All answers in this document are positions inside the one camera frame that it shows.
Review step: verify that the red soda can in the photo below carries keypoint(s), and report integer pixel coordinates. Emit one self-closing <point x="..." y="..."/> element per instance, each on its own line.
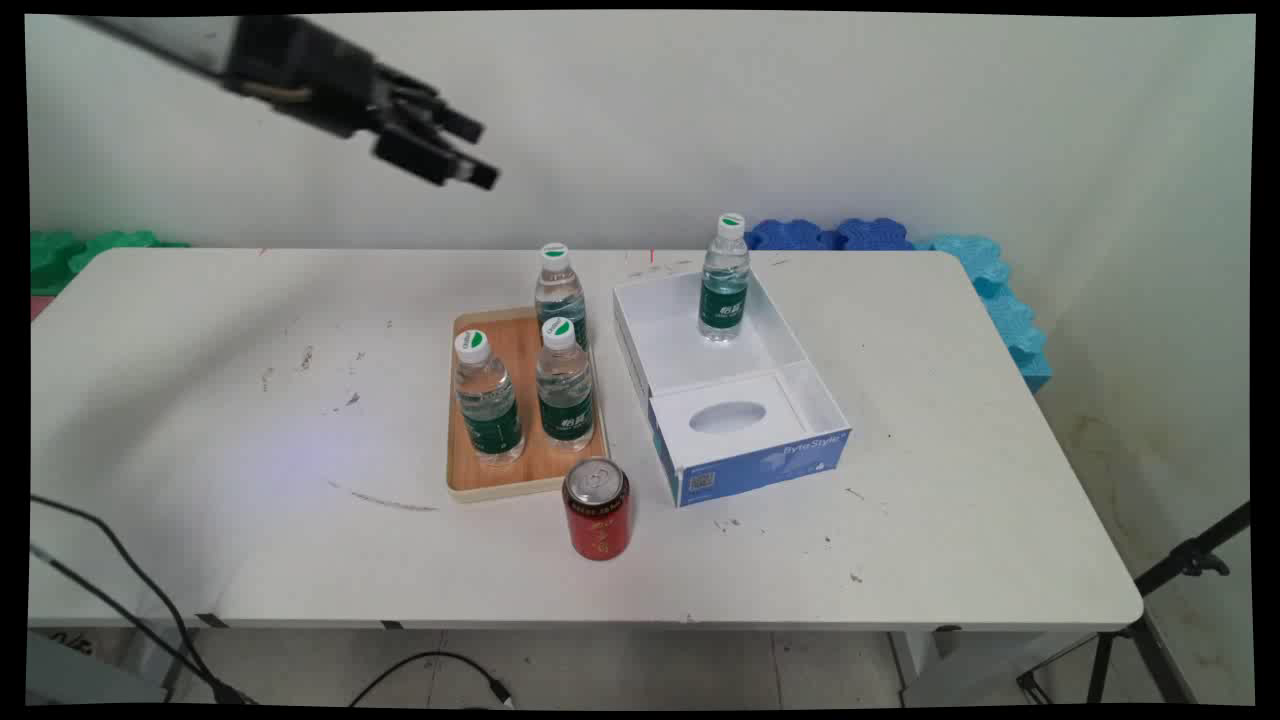
<point x="598" y="520"/>

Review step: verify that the wooden tray cream rim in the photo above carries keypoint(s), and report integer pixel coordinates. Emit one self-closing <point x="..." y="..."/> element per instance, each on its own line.
<point x="520" y="470"/>

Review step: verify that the open blue white cardboard box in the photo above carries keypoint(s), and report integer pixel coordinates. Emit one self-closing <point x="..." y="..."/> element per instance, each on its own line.
<point x="760" y="465"/>

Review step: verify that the dark blue foam mat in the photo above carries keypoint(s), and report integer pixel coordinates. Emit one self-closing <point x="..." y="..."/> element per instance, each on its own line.
<point x="800" y="235"/>

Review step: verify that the light blue foam mat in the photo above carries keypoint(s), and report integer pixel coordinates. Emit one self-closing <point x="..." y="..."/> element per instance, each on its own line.
<point x="1005" y="305"/>

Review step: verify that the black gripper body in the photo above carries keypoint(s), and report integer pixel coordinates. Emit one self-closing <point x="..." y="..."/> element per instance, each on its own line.
<point x="315" y="85"/>

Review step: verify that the water bottle green label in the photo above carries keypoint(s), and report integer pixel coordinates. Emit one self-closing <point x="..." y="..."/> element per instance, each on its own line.
<point x="724" y="295"/>
<point x="488" y="410"/>
<point x="558" y="290"/>
<point x="565" y="400"/>

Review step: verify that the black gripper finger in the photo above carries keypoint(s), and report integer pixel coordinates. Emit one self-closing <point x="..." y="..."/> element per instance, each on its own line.
<point x="440" y="112"/>
<point x="425" y="155"/>

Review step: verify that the green foam mat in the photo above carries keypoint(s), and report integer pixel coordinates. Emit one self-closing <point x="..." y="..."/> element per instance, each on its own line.
<point x="70" y="255"/>

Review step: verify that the white table leg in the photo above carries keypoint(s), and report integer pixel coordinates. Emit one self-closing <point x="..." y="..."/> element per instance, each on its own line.
<point x="960" y="665"/>

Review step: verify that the black tripod stand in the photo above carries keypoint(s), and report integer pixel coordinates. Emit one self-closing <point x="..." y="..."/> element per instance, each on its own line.
<point x="1185" y="560"/>

